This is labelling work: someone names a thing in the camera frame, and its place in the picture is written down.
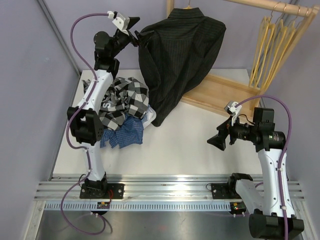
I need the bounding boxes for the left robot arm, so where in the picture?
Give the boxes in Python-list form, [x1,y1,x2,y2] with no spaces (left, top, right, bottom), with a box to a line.
[66,11,156,200]

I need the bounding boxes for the blue plaid shirt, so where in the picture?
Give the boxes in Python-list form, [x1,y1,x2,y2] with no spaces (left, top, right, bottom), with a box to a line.
[100,116,144,149]

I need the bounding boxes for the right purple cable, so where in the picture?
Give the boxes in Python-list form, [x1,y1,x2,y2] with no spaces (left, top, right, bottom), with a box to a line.
[231,94,293,240]

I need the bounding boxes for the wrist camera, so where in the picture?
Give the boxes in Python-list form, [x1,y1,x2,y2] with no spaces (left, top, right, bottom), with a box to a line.
[224,101,242,126]
[107,11,130,35]

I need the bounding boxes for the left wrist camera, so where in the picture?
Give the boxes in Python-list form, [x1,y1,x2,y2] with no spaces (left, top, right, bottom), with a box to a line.
[107,11,130,35]

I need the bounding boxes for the black white checkered shirt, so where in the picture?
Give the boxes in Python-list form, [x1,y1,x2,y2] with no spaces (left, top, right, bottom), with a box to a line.
[82,76,150,131]

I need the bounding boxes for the white slotted cable duct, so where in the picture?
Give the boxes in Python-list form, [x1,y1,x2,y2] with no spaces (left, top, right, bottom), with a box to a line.
[44,201,231,212]

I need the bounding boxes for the hanger of checkered shirt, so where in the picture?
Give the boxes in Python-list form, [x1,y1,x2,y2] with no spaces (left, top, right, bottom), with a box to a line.
[249,16,274,88]

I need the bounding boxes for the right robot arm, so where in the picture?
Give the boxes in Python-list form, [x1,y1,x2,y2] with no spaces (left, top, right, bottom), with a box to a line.
[207,102,305,240]

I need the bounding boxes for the light blue shirt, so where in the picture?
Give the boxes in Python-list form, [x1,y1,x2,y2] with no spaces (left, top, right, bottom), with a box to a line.
[141,115,150,129]

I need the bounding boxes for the purple cable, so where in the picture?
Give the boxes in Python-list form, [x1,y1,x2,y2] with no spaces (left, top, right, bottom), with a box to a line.
[59,12,112,236]
[231,94,293,240]

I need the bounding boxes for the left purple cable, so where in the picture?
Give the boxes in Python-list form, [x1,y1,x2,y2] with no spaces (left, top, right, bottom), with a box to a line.
[59,12,112,236]

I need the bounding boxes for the hanger of black shirt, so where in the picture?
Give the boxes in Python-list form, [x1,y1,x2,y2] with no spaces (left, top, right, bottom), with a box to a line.
[183,0,192,10]

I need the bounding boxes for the wooden clothes rack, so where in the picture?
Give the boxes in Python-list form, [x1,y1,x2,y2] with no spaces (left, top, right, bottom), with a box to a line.
[181,0,320,117]

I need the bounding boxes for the yellow hanger of blue shirt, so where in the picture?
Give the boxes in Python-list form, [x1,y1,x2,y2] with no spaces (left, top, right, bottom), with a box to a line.
[260,19,296,92]

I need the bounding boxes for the aluminium rail base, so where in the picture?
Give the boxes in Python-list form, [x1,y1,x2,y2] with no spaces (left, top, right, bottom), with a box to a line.
[33,173,306,201]

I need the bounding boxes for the aluminium corner frame post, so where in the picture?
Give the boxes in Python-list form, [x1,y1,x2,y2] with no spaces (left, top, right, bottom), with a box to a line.
[36,0,81,77]

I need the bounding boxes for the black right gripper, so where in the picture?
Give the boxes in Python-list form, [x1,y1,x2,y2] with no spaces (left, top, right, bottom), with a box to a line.
[207,114,259,151]

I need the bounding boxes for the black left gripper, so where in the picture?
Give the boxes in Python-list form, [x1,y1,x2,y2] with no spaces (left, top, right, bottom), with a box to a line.
[109,17,153,59]

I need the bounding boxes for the yellow hanger of white shirt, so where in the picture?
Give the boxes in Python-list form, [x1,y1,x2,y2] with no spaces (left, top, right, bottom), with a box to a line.
[260,20,306,94]

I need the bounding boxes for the hanger of plaid shirt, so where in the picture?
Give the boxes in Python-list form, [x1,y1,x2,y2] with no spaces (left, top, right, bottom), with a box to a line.
[249,16,287,90]

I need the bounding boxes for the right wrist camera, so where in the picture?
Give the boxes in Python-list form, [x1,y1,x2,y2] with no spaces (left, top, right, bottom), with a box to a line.
[224,101,242,126]

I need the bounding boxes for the black pinstripe shirt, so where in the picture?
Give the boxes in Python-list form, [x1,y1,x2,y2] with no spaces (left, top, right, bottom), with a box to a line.
[138,7,227,127]

